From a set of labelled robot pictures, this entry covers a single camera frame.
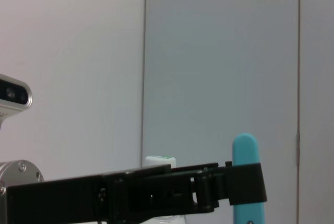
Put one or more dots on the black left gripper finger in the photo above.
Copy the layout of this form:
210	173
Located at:
248	184
195	166

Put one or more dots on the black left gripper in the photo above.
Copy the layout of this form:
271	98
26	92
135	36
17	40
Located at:
65	200

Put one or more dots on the blue scissors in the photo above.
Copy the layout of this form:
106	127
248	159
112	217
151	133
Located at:
245	151

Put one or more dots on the clear water bottle green label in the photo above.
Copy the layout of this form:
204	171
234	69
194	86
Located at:
159	160

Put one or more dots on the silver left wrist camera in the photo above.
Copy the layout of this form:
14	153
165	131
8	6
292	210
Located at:
13	96

